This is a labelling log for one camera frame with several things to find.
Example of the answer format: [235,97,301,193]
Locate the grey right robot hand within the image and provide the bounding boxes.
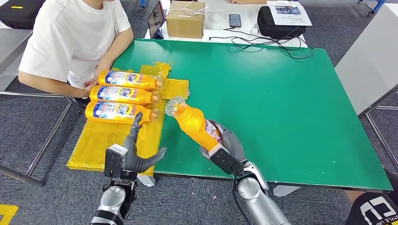
[214,120,249,164]

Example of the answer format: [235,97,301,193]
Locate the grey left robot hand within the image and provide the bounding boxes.
[122,112,168,174]

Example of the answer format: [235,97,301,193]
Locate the orange detergent bottle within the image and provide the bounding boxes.
[98,70,164,90]
[89,85,161,105]
[165,96,223,151]
[84,101,160,126]

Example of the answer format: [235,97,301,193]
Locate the white table foot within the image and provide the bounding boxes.
[137,173,156,188]
[273,185,301,197]

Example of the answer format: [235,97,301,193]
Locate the yellow taped mat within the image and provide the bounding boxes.
[67,61,190,177]

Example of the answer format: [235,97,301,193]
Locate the black stool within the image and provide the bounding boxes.
[67,96,91,111]

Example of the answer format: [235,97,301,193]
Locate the black carrying case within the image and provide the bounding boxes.
[257,5,307,40]
[0,0,46,29]

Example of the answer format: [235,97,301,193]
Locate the black smartphone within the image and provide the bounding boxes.
[229,14,242,28]

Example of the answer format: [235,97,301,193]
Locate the brown cardboard box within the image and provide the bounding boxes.
[165,0,207,39]

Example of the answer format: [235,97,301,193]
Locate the yellow floor marker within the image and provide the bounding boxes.
[0,204,19,225]

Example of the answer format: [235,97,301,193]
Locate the printed paper sheet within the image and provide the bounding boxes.
[268,0,313,27]

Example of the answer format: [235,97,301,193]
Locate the black tablet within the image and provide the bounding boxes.
[147,0,166,40]

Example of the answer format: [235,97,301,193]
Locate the white side table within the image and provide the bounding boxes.
[335,3,398,172]

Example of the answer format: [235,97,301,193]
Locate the grey metal bench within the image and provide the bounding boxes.
[0,28,91,187]

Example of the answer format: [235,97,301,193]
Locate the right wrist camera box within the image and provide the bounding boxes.
[209,145,246,176]

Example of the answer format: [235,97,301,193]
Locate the black cable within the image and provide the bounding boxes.
[209,28,314,60]

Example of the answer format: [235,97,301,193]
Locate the white cable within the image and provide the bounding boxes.
[168,3,229,31]

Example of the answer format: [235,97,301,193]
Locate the blue metal rack frame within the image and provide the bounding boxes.
[357,0,386,15]

